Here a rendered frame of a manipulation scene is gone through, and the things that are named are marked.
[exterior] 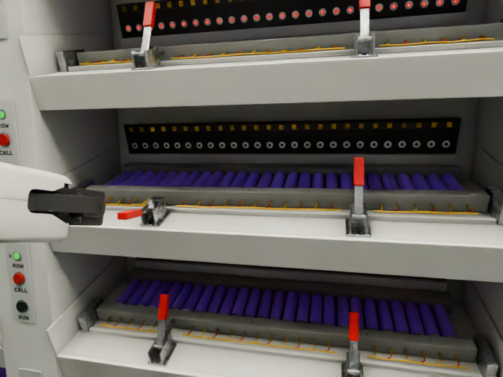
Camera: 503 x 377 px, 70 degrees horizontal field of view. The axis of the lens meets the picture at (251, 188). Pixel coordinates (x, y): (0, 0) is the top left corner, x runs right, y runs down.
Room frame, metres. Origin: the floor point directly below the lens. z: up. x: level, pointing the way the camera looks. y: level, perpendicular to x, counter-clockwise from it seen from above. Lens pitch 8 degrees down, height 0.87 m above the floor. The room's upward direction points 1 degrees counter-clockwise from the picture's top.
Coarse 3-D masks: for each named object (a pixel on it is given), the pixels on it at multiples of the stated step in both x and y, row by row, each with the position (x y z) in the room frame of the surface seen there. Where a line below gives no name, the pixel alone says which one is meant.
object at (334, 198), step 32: (128, 192) 0.53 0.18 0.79; (160, 192) 0.52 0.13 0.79; (192, 192) 0.51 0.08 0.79; (224, 192) 0.50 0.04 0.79; (256, 192) 0.49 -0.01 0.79; (288, 192) 0.48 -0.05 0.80; (320, 192) 0.48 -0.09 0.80; (352, 192) 0.47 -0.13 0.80; (384, 192) 0.46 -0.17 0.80; (416, 192) 0.46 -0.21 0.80; (448, 192) 0.45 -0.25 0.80; (480, 192) 0.44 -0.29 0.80
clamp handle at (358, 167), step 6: (354, 162) 0.44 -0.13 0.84; (360, 162) 0.43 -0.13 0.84; (354, 168) 0.43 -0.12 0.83; (360, 168) 0.43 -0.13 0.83; (354, 174) 0.43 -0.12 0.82; (360, 174) 0.43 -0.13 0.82; (354, 180) 0.43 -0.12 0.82; (360, 180) 0.43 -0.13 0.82; (360, 186) 0.43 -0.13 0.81; (354, 192) 0.43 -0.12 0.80; (360, 192) 0.42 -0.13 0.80; (354, 198) 0.42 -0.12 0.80; (360, 198) 0.42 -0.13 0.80; (354, 204) 0.42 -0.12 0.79; (360, 204) 0.42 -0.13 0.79; (354, 210) 0.42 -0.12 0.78; (360, 210) 0.42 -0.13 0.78
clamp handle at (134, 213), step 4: (148, 200) 0.47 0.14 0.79; (152, 200) 0.47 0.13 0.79; (148, 204) 0.47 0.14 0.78; (152, 204) 0.47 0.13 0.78; (148, 208) 0.47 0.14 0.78; (152, 208) 0.47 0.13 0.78; (120, 212) 0.41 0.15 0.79; (124, 212) 0.41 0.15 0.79; (128, 212) 0.41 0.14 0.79; (132, 212) 0.42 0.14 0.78; (136, 212) 0.42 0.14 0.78; (140, 212) 0.43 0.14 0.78; (144, 212) 0.44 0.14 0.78; (120, 216) 0.40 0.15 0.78; (124, 216) 0.40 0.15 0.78; (128, 216) 0.41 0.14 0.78; (132, 216) 0.42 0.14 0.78; (136, 216) 0.42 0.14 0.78
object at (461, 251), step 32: (96, 160) 0.61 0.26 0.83; (160, 160) 0.64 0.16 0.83; (192, 160) 0.63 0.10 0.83; (224, 160) 0.62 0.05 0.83; (256, 160) 0.60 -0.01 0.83; (288, 160) 0.59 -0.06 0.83; (320, 160) 0.58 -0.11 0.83; (352, 160) 0.57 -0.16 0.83; (384, 160) 0.56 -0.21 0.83; (416, 160) 0.55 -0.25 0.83; (448, 160) 0.54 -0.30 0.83; (480, 160) 0.52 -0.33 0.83; (128, 224) 0.47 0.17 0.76; (192, 224) 0.46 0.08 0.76; (224, 224) 0.46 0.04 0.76; (256, 224) 0.45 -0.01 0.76; (288, 224) 0.44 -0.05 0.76; (320, 224) 0.44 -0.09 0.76; (384, 224) 0.43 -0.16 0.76; (416, 224) 0.42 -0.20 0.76; (448, 224) 0.42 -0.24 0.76; (480, 224) 0.41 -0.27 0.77; (128, 256) 0.48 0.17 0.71; (160, 256) 0.46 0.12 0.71; (192, 256) 0.45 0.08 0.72; (224, 256) 0.44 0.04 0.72; (256, 256) 0.43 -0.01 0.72; (288, 256) 0.42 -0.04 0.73; (320, 256) 0.41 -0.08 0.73; (352, 256) 0.41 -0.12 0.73; (384, 256) 0.40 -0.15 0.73; (416, 256) 0.39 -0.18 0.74; (448, 256) 0.38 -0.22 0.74; (480, 256) 0.37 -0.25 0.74
